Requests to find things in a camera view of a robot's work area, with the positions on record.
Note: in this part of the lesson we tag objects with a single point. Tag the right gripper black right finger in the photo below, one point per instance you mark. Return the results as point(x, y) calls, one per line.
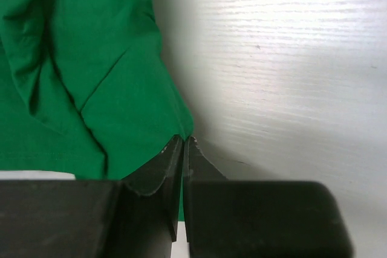
point(199, 174)

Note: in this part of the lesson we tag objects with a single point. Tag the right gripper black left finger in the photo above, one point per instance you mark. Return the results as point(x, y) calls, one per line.
point(162, 175)

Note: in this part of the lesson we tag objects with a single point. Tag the green t shirt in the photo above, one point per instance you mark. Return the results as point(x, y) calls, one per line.
point(84, 89)

